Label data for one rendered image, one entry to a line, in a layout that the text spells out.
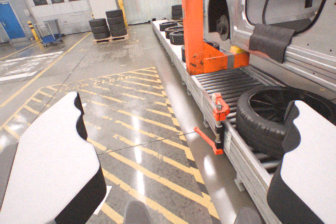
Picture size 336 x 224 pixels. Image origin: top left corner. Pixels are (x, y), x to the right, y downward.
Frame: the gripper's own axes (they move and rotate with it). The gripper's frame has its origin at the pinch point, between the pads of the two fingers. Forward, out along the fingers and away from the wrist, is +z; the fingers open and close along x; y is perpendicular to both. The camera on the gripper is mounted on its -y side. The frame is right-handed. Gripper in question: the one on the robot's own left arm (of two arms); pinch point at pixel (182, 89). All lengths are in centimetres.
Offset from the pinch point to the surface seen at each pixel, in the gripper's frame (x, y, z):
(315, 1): 140, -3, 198
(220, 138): 40, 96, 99
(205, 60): 32, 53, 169
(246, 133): 55, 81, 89
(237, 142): 44, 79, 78
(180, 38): 12, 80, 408
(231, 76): 79, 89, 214
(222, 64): 51, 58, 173
